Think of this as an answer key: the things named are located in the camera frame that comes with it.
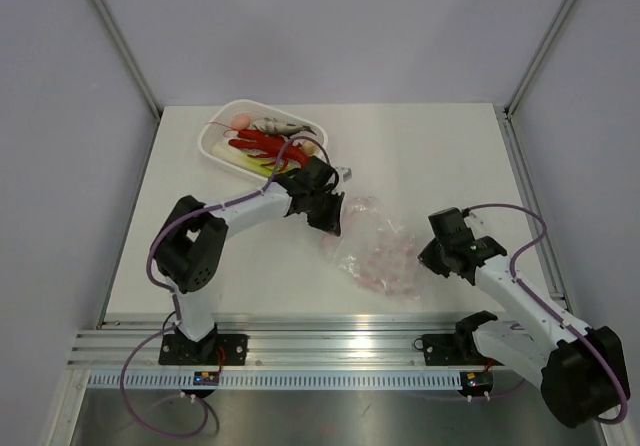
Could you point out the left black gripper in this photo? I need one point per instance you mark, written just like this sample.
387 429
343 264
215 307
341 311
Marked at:
332 222

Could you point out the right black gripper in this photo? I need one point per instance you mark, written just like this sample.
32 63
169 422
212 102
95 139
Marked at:
428 259

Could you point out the clear zip top bag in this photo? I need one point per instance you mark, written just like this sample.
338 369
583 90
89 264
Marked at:
376 252

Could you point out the red toy lobster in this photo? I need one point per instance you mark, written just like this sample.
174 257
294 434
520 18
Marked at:
263 146

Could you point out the white plastic basket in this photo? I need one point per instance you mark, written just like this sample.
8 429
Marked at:
214 140

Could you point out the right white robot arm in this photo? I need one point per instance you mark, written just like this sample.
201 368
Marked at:
579 370

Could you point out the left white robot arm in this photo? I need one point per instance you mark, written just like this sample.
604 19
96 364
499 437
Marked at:
185 255

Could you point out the grey toy fish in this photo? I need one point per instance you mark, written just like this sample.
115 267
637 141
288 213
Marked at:
273 126

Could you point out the green toy leek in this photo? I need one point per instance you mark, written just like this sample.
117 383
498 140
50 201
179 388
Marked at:
239 160

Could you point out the pink toy egg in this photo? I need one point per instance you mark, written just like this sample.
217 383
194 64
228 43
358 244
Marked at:
240 122

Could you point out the right small circuit board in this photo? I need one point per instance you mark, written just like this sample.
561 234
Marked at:
477 382

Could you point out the small circuit board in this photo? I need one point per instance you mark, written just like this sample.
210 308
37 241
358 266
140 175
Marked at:
210 378
477 382

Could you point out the left small circuit board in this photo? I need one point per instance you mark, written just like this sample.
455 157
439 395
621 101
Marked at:
210 378

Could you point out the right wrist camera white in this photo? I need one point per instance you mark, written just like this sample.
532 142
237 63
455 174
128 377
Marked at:
477 225

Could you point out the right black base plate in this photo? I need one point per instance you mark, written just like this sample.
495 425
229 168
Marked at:
441 350

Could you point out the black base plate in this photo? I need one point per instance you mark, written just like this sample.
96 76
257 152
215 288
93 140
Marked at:
441 350
220 349

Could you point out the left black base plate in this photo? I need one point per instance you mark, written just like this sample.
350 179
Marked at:
220 349

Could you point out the aluminium mounting rail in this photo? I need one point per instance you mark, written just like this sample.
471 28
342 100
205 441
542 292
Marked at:
316 342

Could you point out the white slotted cable duct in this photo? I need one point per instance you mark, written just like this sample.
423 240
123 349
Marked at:
438 380

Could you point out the right aluminium frame post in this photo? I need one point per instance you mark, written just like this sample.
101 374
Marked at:
544 48

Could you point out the aluminium frame post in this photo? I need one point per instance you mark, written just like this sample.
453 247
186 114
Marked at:
544 48
121 46

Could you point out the left aluminium frame post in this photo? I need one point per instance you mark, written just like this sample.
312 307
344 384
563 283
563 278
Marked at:
121 46

